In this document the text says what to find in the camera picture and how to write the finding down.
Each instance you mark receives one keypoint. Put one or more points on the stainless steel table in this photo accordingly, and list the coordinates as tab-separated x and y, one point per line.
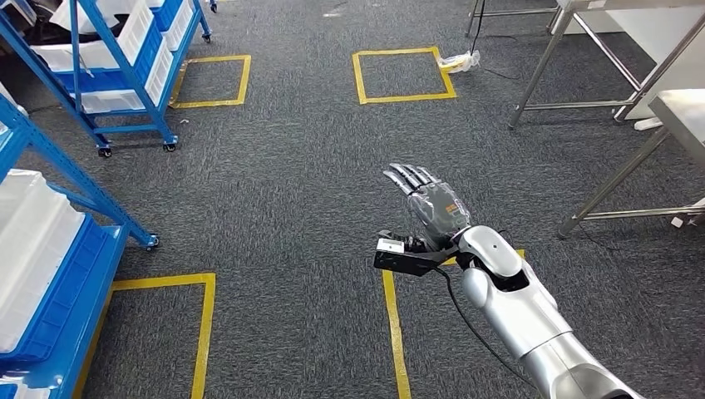
538	69

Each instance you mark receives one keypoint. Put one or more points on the white panel board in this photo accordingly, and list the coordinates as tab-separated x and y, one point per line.
661	33

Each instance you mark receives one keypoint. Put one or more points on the black plastic item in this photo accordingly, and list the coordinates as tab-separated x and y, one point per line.
49	30

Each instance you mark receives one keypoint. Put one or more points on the yellow floor tape square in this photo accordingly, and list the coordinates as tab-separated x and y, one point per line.
165	282

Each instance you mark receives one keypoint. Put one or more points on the large blue metal shelf rack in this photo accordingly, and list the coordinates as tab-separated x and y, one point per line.
102	286

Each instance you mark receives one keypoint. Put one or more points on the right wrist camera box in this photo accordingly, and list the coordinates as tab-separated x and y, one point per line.
391	246

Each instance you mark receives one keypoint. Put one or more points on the clear tape wad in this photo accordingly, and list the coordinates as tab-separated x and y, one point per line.
460	61

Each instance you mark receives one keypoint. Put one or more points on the white plastic bin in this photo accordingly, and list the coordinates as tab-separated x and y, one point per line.
160	77
33	248
179	30
138	27

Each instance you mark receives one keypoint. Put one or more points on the small blue wheeled cart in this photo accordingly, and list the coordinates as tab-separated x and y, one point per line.
132	130

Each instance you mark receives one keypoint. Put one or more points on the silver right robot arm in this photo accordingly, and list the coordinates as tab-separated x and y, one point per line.
518	314

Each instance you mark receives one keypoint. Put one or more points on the stainless steel workbench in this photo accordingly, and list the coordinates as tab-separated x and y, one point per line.
683	110

